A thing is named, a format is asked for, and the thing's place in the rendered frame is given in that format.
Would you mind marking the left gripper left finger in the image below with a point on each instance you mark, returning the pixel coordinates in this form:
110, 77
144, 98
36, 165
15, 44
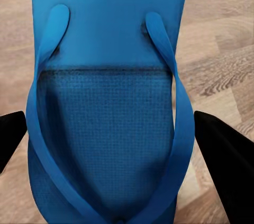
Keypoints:
12, 130

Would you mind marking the sandal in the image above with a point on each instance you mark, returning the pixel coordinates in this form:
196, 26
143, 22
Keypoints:
103, 148

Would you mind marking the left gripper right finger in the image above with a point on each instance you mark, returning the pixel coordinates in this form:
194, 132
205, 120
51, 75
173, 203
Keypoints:
229, 156

